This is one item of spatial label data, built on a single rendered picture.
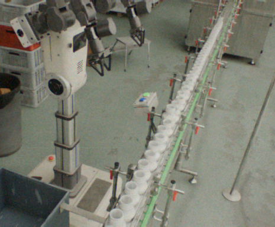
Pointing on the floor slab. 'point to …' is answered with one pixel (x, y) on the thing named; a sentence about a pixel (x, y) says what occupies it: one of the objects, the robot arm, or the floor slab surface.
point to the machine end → (194, 27)
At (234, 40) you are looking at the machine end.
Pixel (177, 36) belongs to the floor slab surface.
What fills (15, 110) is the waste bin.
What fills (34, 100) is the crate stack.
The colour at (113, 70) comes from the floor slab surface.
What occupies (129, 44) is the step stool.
